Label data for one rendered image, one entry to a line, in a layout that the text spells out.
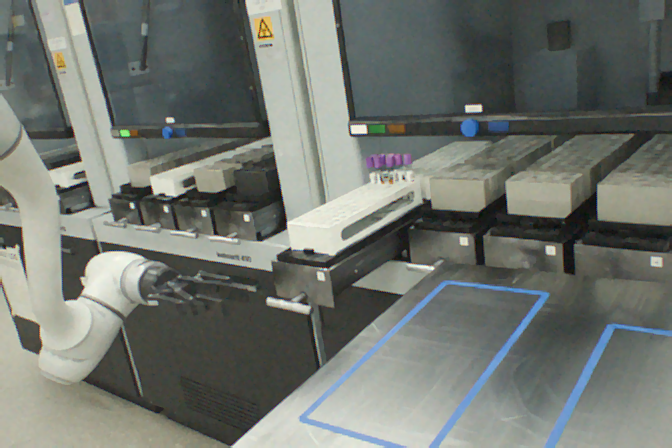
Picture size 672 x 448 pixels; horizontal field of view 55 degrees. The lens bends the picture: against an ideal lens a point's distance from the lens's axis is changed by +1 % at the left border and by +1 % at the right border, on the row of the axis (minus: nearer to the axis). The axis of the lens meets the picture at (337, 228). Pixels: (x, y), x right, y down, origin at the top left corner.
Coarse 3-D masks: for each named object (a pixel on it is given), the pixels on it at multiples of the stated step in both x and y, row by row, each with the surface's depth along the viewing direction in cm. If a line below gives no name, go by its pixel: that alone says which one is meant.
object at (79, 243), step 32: (32, 0) 247; (64, 32) 184; (64, 96) 196; (96, 160) 197; (96, 192) 203; (0, 224) 237; (64, 224) 205; (64, 256) 212; (64, 288) 221; (32, 320) 248; (32, 352) 260; (128, 352) 209; (96, 384) 245; (128, 384) 215
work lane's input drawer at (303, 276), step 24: (408, 216) 124; (360, 240) 113; (384, 240) 116; (288, 264) 111; (312, 264) 108; (336, 264) 107; (360, 264) 111; (288, 288) 113; (312, 288) 109; (336, 288) 107; (312, 312) 105
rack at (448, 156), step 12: (456, 144) 153; (468, 144) 151; (480, 144) 149; (432, 156) 145; (444, 156) 143; (456, 156) 141; (468, 156) 141; (420, 168) 137; (432, 168) 135; (444, 168) 134; (420, 180) 130
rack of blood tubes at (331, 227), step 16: (352, 192) 126; (368, 192) 124; (384, 192) 123; (400, 192) 122; (416, 192) 127; (320, 208) 119; (336, 208) 117; (352, 208) 116; (368, 208) 115; (384, 208) 125; (400, 208) 124; (288, 224) 113; (304, 224) 111; (320, 224) 110; (336, 224) 108; (352, 224) 125; (368, 224) 124; (384, 224) 119; (304, 240) 111; (320, 240) 109; (336, 240) 109; (352, 240) 112
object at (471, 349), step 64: (384, 320) 82; (448, 320) 79; (512, 320) 77; (576, 320) 75; (640, 320) 72; (320, 384) 70; (384, 384) 68; (448, 384) 66; (512, 384) 64; (576, 384) 63; (640, 384) 61
